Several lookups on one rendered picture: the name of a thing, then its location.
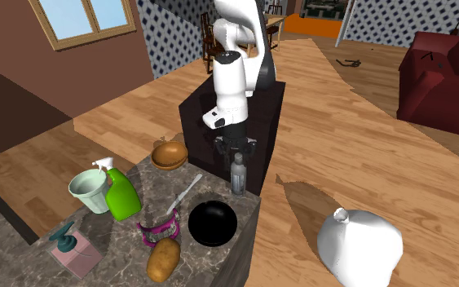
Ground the black object on floor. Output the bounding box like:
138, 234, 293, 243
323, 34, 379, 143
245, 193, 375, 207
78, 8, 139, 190
335, 58, 363, 68

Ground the black bowl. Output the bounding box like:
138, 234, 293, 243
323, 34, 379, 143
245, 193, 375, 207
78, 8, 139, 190
188, 200, 238, 248

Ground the brown wooden bowl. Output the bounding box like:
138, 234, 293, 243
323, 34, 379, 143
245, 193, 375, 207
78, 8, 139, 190
150, 140, 189, 172

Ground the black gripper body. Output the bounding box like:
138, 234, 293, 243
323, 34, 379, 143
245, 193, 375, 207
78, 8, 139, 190
214, 121, 258, 155

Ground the white garbage bag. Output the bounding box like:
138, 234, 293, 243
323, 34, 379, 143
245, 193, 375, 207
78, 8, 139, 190
316, 206, 404, 287

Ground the wooden dining table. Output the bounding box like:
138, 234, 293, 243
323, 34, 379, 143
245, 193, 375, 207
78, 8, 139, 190
246, 12, 288, 57

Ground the dark robot stand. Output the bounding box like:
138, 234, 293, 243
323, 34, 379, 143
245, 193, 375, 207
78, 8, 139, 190
179, 74, 287, 197

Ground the wooden framed window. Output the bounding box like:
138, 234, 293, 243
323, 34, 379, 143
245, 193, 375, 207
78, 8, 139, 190
27, 0, 138, 52

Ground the brown potato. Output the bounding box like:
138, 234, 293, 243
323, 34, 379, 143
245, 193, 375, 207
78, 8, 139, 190
145, 236, 182, 284

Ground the green spray bottle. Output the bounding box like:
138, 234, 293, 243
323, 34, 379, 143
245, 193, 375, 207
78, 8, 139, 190
91, 157, 143, 223

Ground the pale green cup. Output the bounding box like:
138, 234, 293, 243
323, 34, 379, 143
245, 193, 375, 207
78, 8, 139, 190
68, 168, 112, 215

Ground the dark red armchair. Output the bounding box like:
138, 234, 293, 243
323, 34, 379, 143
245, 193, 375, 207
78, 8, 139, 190
396, 26, 459, 139

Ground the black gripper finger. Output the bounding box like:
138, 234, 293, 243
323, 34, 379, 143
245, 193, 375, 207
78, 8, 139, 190
241, 139, 258, 159
214, 140, 233, 170

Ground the grey clear bottle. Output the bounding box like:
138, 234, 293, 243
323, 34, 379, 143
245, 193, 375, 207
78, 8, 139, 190
230, 152, 249, 197

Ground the pink soap dispenser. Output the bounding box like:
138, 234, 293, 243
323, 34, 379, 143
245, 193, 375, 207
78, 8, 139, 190
47, 220, 104, 280

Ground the silver butter knife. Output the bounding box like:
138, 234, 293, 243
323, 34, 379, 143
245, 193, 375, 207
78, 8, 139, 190
166, 172, 204, 216

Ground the dark wooden chair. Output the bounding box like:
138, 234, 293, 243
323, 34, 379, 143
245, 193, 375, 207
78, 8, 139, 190
200, 11, 226, 75

